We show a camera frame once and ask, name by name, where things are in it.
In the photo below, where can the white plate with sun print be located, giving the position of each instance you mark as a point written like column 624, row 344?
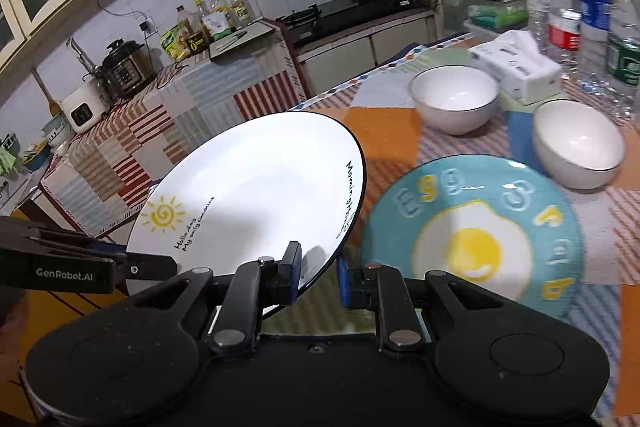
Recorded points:
column 250, row 187

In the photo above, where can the black pressure cooker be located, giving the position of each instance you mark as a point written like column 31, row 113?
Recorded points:
column 127, row 69

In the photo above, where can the striped patchwork counter cloth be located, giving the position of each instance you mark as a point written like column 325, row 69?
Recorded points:
column 200, row 107

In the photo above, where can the metal utensil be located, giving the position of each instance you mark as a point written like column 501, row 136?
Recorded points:
column 232, row 39

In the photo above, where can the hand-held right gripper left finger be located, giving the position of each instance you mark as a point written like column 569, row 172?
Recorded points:
column 292, row 269

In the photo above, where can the yellow cooking oil bottle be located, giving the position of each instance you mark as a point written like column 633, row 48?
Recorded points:
column 239, row 14
column 202, row 14
column 217, row 24

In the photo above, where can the red label water bottle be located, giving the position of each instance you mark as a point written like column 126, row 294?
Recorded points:
column 565, row 32

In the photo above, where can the white kitchen appliance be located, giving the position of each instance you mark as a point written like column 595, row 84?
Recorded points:
column 85, row 109

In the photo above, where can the green label water bottle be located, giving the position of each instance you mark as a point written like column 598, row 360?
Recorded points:
column 625, row 57

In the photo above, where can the dark sauce bottle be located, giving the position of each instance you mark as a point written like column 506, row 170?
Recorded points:
column 192, row 42

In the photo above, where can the lower cabinet doors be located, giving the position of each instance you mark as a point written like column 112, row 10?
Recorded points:
column 350, row 49

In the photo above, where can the wall socket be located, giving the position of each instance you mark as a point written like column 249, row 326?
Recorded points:
column 146, row 29

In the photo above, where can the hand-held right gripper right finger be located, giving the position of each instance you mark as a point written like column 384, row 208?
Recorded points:
column 344, row 282

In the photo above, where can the yellow green food packet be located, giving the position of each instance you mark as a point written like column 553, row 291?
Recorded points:
column 172, row 42

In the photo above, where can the blue label water bottle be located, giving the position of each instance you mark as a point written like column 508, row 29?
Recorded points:
column 596, row 17

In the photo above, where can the black gas stove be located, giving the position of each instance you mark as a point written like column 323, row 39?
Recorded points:
column 345, row 14

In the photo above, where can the cutting board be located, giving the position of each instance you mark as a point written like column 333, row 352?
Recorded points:
column 260, row 34

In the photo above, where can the white tissue box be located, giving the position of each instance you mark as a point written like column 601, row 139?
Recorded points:
column 520, row 72

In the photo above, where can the clear water bottle white cap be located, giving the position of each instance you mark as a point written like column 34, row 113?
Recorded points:
column 539, row 2

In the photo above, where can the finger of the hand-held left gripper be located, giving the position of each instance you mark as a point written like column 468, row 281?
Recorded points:
column 147, row 266
column 112, row 249

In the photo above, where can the blue plate with egg print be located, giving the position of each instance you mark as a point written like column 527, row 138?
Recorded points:
column 545, row 227

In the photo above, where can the white bowl with dark rim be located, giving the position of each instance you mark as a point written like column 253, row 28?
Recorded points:
column 452, row 117
column 575, row 142

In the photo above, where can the teal basin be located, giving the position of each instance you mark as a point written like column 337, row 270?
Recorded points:
column 36, row 161

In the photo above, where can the glass storage container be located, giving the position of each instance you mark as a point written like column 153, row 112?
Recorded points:
column 495, row 13

